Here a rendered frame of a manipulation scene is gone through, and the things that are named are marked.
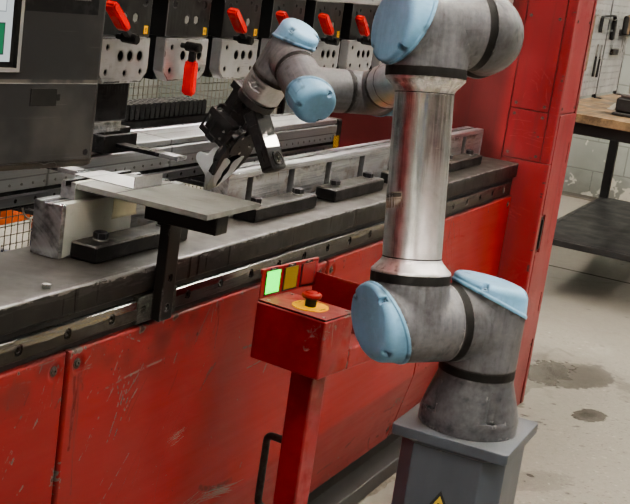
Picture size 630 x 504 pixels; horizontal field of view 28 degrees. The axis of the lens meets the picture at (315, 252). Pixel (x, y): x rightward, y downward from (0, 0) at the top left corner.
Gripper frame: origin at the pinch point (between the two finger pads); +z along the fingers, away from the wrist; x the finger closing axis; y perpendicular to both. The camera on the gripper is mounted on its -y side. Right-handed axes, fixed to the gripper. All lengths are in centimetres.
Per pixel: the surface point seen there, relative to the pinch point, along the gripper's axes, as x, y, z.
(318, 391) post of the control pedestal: -18.3, -35.0, 26.1
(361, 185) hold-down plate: -83, 8, 19
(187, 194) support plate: 13.2, -3.5, -3.4
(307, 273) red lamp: -24.9, -15.9, 13.2
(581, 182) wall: -693, 101, 195
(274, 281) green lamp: -13.2, -15.7, 12.7
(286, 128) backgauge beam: -97, 41, 31
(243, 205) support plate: 10.2, -12.2, -8.3
